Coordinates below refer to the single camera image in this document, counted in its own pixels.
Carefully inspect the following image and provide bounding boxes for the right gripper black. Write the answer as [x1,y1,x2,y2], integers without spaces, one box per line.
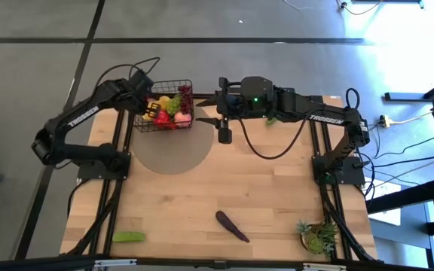
[195,76,277,129]

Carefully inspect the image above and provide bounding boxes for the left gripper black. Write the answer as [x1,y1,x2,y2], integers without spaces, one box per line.
[121,69,162,119]

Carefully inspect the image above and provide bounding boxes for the red apple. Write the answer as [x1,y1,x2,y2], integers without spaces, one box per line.
[153,110,177,131]

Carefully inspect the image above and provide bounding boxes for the green grapes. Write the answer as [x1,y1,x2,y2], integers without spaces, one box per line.
[164,94,182,117]

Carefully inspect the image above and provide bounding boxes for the dark red grapes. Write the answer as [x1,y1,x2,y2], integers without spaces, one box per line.
[177,84,194,114]

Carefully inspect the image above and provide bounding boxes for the pink peach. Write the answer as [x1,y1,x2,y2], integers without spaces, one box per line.
[173,111,193,129]

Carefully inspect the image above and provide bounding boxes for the purple eggplant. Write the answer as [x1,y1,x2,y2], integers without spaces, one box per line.
[215,210,251,244]

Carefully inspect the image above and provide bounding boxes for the green pickle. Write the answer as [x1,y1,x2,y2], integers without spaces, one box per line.
[112,230,148,243]

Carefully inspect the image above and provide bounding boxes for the grey round mat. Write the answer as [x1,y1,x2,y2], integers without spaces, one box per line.
[130,103,215,175]

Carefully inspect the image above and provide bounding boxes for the potted succulent plant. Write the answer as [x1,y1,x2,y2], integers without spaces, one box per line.
[295,219,339,257]

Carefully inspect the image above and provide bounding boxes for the white box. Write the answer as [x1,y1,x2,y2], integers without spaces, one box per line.
[365,176,403,227]

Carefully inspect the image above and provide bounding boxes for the black aluminium rail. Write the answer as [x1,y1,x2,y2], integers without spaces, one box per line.
[102,100,136,257]
[309,96,341,261]
[118,93,326,102]
[0,254,382,271]
[320,96,356,261]
[87,100,127,257]

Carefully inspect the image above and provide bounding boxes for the black wire basket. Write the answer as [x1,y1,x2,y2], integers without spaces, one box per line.
[133,78,196,134]

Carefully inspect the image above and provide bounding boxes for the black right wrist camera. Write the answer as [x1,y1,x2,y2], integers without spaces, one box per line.
[218,126,234,145]

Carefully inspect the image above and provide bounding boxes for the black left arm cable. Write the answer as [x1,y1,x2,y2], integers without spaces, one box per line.
[95,62,143,90]
[127,56,162,77]

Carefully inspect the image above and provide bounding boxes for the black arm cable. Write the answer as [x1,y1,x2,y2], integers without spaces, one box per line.
[344,87,362,111]
[127,56,162,77]
[95,62,143,90]

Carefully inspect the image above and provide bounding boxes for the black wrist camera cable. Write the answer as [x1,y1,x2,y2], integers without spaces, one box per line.
[234,108,314,161]

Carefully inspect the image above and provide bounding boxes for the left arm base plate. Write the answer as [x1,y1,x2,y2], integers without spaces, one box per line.
[76,150,132,181]

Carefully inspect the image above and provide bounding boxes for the black cable bundle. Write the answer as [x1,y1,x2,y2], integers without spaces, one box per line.
[67,179,122,257]
[322,184,377,263]

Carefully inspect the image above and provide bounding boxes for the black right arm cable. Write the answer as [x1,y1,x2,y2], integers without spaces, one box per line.
[344,87,362,111]

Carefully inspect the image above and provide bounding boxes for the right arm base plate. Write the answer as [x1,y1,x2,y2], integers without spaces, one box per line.
[311,155,366,186]

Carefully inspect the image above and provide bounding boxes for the silver bracket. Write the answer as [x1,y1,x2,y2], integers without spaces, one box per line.
[302,262,348,271]
[93,258,139,269]

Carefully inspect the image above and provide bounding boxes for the black plug cable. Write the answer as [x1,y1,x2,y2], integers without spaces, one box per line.
[335,0,386,17]

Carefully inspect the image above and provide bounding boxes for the white power strip cable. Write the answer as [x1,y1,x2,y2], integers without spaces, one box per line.
[389,110,434,126]

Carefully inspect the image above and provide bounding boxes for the black floor cable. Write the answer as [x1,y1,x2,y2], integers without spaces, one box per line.
[373,135,434,160]

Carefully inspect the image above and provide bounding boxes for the grey floor cable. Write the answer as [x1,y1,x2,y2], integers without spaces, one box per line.
[371,148,434,187]

